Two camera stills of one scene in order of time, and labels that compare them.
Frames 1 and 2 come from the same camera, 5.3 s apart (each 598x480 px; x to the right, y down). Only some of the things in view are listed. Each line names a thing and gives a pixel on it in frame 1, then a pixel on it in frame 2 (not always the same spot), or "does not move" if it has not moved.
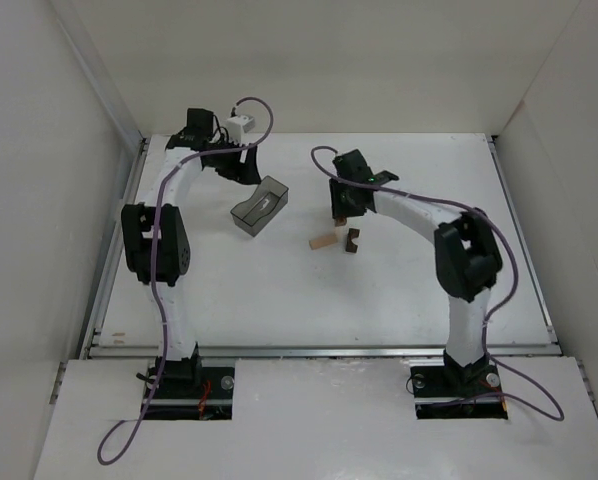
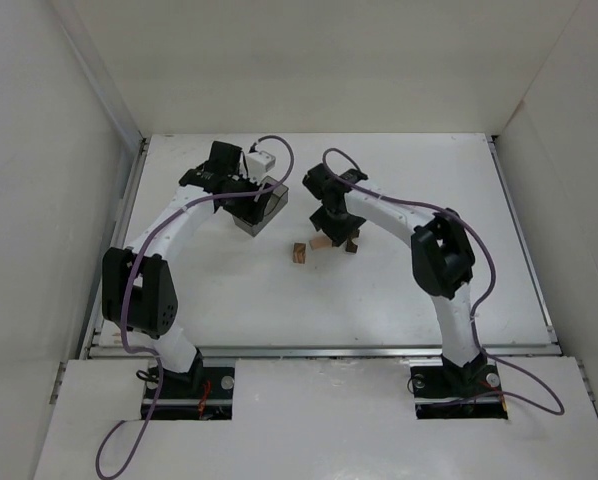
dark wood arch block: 350,246 does not move
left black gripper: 234,163 -> 246,203
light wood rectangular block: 321,242 does not move
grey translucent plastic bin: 254,214 does not move
